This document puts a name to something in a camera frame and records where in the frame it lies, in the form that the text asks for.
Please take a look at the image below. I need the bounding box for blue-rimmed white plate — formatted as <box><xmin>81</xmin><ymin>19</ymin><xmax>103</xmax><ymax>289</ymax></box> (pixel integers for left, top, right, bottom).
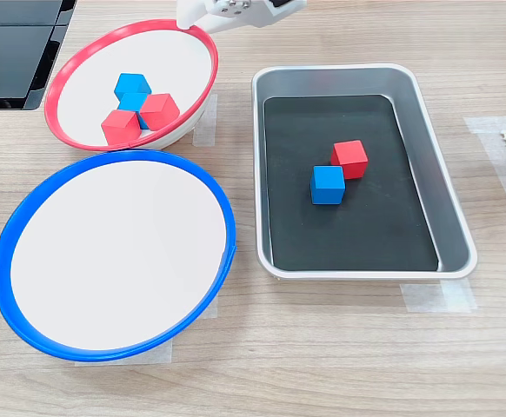
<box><xmin>0</xmin><ymin>149</ymin><xmax>238</xmax><ymax>363</ymax></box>

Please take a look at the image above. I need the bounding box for red-rimmed white plate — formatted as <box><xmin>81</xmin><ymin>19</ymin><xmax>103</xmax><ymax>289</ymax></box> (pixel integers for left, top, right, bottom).
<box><xmin>43</xmin><ymin>18</ymin><xmax>219</xmax><ymax>153</ymax></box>

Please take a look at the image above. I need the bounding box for blue cube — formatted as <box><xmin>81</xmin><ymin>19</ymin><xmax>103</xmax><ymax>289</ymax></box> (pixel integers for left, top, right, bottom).
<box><xmin>310</xmin><ymin>165</ymin><xmax>346</xmax><ymax>206</ymax></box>
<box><xmin>117</xmin><ymin>91</ymin><xmax>150</xmax><ymax>131</ymax></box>
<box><xmin>113</xmin><ymin>72</ymin><xmax>153</xmax><ymax>102</ymax></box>

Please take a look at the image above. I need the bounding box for black tray mat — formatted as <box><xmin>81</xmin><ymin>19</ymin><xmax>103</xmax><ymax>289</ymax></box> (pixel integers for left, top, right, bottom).
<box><xmin>263</xmin><ymin>94</ymin><xmax>440</xmax><ymax>273</ymax></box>

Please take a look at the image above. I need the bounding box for black glossy device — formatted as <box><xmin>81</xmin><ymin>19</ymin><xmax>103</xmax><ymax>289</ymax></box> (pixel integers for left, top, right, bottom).
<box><xmin>0</xmin><ymin>0</ymin><xmax>79</xmax><ymax>110</ymax></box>

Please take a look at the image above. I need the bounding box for red cube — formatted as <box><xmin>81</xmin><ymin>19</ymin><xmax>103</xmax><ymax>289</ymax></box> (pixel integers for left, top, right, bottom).
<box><xmin>100</xmin><ymin>109</ymin><xmax>143</xmax><ymax>146</ymax></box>
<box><xmin>139</xmin><ymin>93</ymin><xmax>181</xmax><ymax>132</ymax></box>
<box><xmin>330</xmin><ymin>139</ymin><xmax>370</xmax><ymax>180</ymax></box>

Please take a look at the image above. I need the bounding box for steel tray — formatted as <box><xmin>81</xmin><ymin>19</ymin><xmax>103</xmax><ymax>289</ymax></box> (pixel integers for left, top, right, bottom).
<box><xmin>251</xmin><ymin>63</ymin><xmax>479</xmax><ymax>281</ymax></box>

